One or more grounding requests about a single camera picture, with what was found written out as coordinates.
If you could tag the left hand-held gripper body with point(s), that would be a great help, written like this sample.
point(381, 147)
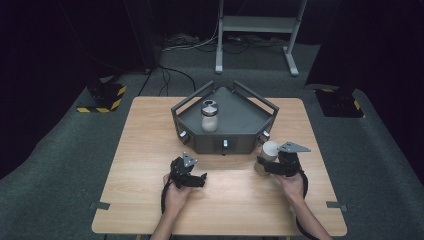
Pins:
point(180, 170)

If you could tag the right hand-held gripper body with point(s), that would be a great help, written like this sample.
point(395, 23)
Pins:
point(290, 163)

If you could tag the white cylindrical canister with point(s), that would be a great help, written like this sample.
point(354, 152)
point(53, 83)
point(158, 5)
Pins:
point(268, 151)

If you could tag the dark grey corner rack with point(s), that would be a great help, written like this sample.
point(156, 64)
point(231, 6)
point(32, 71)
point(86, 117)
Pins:
point(240, 116)

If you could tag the glass jar with silver lid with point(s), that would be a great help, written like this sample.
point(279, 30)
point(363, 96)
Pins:
point(210, 116)

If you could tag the person's left hand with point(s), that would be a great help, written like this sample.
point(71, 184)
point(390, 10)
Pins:
point(176, 198)

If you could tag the person's right hand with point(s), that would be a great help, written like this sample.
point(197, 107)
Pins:
point(292, 187)

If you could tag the grey tape strip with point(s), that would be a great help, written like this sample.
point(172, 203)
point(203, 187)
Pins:
point(336, 205)
point(100, 206)

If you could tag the yellow black striped base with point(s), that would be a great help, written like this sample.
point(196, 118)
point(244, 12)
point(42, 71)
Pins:
point(103, 98)
point(338, 103)

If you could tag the grey metal stand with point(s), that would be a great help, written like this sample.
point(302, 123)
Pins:
point(256, 24)

